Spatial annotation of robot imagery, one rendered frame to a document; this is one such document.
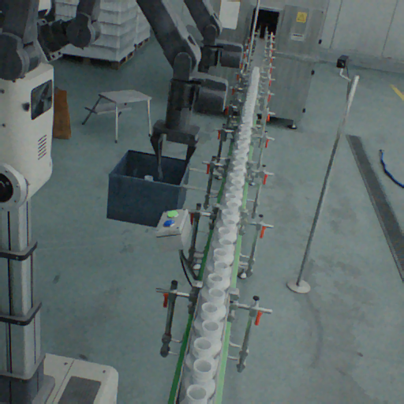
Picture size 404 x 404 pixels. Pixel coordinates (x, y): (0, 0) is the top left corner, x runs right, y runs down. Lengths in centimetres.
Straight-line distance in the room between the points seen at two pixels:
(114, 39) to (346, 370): 634
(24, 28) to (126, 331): 194
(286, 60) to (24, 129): 507
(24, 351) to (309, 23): 509
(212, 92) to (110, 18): 704
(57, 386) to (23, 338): 38
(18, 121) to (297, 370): 193
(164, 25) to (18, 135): 54
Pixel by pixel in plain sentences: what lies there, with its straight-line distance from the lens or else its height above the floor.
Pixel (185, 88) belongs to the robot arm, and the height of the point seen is 158.
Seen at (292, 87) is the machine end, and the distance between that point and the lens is 635.
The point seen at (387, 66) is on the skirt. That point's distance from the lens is 1212.
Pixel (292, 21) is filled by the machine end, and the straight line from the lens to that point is 622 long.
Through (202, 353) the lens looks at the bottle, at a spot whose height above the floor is 116.
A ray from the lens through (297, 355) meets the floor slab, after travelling 288.
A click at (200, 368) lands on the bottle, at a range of 103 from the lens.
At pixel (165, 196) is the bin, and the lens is 219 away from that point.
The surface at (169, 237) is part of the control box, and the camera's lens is 151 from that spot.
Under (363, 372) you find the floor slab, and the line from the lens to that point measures 294.
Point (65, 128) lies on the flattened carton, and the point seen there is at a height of 12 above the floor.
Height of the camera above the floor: 186
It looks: 26 degrees down
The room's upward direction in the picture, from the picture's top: 9 degrees clockwise
